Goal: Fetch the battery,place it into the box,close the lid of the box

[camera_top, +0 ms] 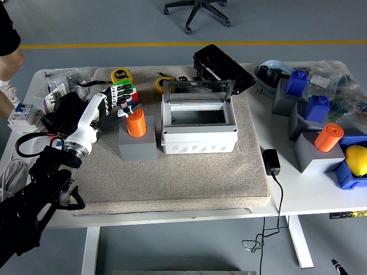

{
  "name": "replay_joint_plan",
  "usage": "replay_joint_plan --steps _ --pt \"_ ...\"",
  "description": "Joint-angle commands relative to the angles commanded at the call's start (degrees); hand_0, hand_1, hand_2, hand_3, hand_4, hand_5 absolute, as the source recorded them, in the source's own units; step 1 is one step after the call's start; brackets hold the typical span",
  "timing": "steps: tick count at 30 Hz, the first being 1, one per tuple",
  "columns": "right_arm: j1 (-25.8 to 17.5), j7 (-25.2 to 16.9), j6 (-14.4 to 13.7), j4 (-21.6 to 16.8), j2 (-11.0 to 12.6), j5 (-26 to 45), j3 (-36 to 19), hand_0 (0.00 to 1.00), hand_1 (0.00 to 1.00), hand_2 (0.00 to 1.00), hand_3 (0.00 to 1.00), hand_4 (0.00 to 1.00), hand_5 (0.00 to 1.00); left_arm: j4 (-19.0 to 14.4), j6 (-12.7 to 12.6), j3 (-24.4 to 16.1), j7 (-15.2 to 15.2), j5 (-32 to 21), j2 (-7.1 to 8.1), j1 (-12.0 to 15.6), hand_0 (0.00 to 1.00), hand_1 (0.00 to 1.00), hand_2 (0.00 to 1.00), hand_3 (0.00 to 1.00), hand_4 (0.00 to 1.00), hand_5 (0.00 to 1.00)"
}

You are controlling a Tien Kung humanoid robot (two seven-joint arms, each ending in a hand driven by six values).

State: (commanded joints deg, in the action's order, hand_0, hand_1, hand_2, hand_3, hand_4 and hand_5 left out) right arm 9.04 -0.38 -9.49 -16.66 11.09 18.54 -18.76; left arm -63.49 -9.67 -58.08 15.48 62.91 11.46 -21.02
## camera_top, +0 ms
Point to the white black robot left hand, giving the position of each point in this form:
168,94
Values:
86,123

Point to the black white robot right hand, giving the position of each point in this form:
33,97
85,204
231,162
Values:
339,267

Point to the orange cylinder battery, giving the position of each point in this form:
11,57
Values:
137,123
327,140

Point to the grey electrical box with lid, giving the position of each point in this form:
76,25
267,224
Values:
198,143

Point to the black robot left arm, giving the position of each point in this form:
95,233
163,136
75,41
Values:
43,172

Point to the black cloth bundle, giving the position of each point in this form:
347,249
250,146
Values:
68,111

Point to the small Rubik's cube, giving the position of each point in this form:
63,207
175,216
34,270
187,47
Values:
58,141

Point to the white breaker in purple package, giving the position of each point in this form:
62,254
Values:
56,93

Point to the white table leg with foot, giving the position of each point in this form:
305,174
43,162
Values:
297,235

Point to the black table height controller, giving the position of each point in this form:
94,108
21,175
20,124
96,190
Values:
348,215

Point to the white power strip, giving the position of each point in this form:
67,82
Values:
37,146

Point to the clear plastic bags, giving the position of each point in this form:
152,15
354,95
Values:
57,76

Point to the large Rubik's cube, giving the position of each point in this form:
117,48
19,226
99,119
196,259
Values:
136,97

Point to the grey block with round hole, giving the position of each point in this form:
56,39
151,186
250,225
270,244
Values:
137,149

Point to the yellow black tape measure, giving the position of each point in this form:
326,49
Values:
120,75
160,85

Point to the white blue circuit breaker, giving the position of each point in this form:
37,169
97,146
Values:
20,114

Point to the blue plastic bin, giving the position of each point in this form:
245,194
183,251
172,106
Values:
345,177

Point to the person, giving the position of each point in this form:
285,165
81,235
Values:
8,63

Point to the grey-brown mat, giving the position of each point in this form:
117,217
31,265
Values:
172,183

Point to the small black clip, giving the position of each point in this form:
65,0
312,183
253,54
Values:
182,78

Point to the yellow lemon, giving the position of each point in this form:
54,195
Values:
357,160

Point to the grey holder block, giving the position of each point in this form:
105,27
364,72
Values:
312,160
282,106
298,126

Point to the black power adapter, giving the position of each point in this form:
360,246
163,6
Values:
271,161

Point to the black hard case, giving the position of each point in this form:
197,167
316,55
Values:
223,66

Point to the blue bottle-shaped block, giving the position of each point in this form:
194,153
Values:
296,84
315,110

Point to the black office chair base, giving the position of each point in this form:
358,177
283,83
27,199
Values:
200,11

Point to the clear bag of dark components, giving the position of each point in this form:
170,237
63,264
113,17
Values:
352,100

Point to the small metal bolt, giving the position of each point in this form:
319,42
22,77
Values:
259,90

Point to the small black plug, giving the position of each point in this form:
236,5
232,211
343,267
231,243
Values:
275,78
263,71

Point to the light blue bowl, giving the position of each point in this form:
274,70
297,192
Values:
268,86

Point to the clear bag of parts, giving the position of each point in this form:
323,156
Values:
324,77

